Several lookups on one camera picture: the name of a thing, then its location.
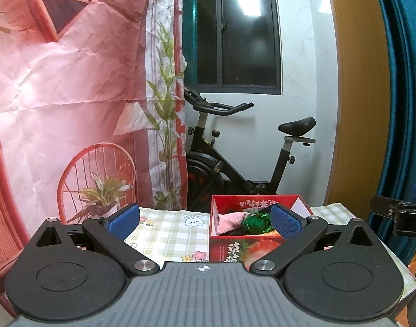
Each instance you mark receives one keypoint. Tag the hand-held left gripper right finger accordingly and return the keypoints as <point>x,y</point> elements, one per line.
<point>286,219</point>

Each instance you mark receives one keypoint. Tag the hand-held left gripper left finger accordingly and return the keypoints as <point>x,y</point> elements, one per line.
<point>123,219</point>

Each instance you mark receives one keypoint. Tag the pale pink towel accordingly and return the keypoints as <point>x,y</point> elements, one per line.
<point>228,222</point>

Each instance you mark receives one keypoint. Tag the red cardboard box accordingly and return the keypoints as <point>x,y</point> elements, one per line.
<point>228,248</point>

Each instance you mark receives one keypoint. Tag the checked rabbit print tablecloth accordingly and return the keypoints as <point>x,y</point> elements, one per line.
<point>174,231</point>

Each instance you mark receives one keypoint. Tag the teal curtain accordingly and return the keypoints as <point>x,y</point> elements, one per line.
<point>405,109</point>

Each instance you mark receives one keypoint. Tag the black exercise bike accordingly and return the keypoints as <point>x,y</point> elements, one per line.
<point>203,143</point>

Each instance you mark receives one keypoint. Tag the wooden door panel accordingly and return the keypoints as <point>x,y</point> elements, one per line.
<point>357,92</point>

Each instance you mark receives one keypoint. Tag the pink printed backdrop cloth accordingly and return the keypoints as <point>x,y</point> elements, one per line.
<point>75,75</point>

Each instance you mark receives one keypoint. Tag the dark window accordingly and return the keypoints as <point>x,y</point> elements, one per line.
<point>245,24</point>

